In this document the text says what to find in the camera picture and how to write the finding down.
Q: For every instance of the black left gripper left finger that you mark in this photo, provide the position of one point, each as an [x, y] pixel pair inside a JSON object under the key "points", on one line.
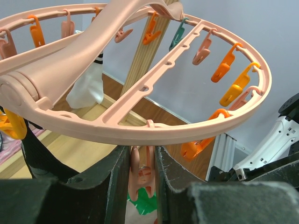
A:
{"points": [[96, 196]]}

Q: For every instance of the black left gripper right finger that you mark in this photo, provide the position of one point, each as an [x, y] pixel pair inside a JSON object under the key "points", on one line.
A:
{"points": [[269, 196]]}

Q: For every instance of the pink round clip hanger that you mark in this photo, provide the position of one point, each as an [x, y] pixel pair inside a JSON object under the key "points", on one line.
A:
{"points": [[161, 134]]}

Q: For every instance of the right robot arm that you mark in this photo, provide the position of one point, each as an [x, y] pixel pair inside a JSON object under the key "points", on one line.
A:
{"points": [[282, 141]]}

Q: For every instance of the green plastic tray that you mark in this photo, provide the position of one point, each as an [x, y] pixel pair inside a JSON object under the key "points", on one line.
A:
{"points": [[144, 204]]}

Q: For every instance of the pink cloth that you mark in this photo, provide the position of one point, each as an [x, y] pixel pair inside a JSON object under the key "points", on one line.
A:
{"points": [[9, 149]]}

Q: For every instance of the teal clothespin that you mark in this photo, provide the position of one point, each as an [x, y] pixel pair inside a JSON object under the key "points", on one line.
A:
{"points": [[178, 35]]}

